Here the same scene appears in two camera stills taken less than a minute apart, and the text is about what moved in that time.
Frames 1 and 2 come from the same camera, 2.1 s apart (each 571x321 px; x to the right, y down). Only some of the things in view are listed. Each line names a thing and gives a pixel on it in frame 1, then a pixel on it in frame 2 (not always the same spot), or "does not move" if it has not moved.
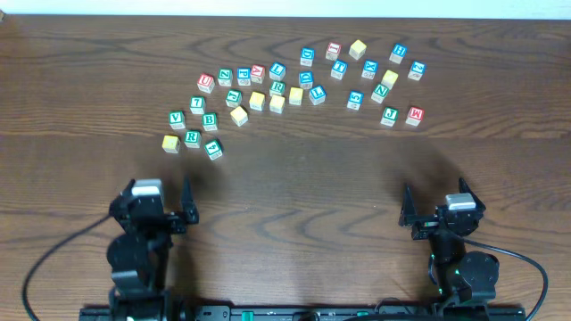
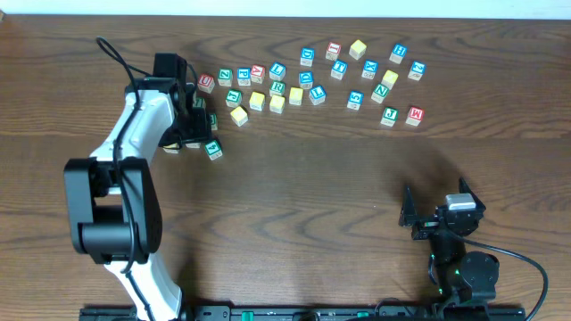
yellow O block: [295, 96] does not move
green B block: [210, 121] does not move
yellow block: [390, 78] does not move
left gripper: [174, 220] to [196, 129]
